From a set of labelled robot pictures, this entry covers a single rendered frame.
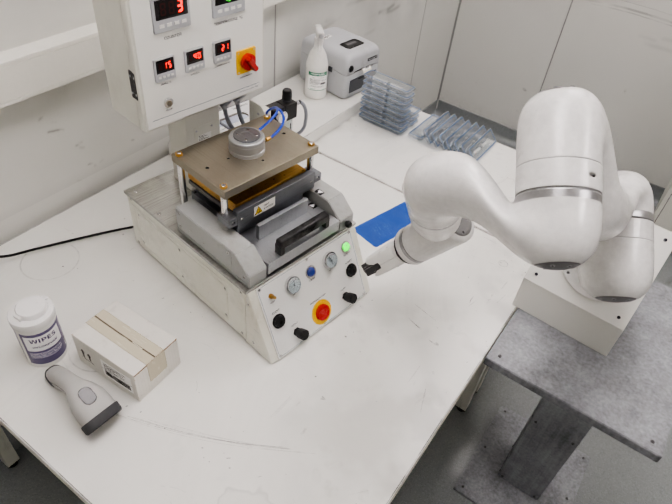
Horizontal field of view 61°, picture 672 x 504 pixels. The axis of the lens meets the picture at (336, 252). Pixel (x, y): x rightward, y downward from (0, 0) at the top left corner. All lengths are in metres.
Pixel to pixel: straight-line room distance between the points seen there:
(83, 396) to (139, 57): 0.66
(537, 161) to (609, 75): 2.75
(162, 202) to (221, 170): 0.27
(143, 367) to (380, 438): 0.50
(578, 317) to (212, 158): 0.93
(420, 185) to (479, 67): 2.93
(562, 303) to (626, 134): 2.15
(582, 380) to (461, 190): 0.83
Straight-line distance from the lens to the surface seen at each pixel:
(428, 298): 1.50
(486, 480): 2.11
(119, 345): 1.28
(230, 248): 1.21
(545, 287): 1.49
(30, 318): 1.30
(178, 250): 1.40
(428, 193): 0.76
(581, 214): 0.71
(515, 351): 1.46
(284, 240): 1.21
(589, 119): 0.75
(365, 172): 1.89
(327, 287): 1.36
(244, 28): 1.35
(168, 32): 1.23
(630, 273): 1.07
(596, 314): 1.48
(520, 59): 3.57
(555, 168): 0.71
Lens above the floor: 1.82
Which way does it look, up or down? 43 degrees down
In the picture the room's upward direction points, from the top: 7 degrees clockwise
